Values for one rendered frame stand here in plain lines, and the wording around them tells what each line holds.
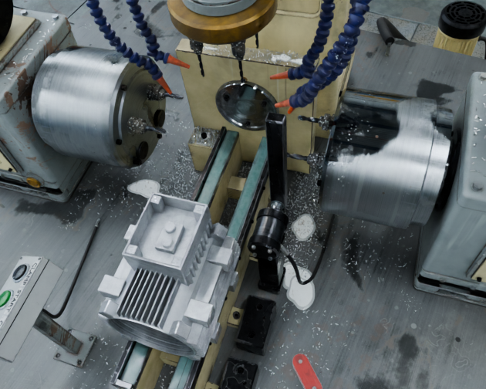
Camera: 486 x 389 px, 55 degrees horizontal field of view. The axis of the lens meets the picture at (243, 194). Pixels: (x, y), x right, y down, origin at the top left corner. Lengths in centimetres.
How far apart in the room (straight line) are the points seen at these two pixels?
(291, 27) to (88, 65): 43
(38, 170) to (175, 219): 51
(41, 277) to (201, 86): 52
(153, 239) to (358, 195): 36
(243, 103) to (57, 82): 39
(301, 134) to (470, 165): 42
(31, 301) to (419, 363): 73
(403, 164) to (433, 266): 26
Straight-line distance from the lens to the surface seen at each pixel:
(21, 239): 130
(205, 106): 113
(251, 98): 105
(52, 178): 123
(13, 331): 88
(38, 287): 89
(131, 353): 94
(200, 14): 79
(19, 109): 110
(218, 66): 103
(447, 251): 95
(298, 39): 108
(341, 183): 85
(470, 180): 81
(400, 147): 84
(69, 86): 103
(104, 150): 102
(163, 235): 78
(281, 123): 72
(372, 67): 150
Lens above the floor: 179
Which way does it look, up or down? 56 degrees down
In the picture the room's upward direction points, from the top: 9 degrees counter-clockwise
